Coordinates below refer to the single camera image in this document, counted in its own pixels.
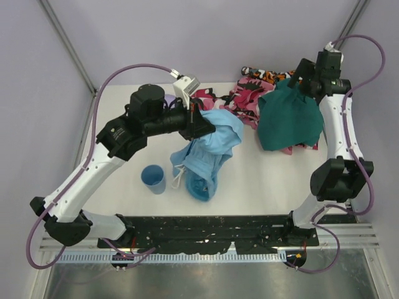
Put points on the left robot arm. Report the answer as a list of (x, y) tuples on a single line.
[(146, 115)]

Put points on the pink camouflage cloth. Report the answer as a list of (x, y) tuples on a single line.
[(242, 101)]

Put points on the blue plastic cup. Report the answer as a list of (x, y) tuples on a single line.
[(153, 177)]

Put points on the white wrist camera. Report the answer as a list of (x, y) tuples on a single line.
[(331, 48), (184, 87)]

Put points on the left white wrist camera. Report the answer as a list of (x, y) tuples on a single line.
[(184, 87)]

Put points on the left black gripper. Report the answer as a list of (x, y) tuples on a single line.
[(192, 122)]

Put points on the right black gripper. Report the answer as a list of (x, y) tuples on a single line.
[(307, 75)]

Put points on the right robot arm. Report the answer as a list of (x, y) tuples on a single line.
[(345, 172)]

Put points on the purple plastic plate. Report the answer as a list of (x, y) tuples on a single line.
[(168, 102)]

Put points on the white slotted cable duct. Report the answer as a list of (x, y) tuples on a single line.
[(228, 257)]

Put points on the light blue cloth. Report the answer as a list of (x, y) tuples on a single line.
[(199, 162)]

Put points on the teal green cloth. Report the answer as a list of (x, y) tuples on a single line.
[(288, 118)]

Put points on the orange grey patterned cloth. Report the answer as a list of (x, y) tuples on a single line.
[(268, 76)]

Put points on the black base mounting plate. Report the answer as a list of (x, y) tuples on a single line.
[(210, 235)]

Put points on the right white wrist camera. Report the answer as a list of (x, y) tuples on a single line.
[(331, 48)]

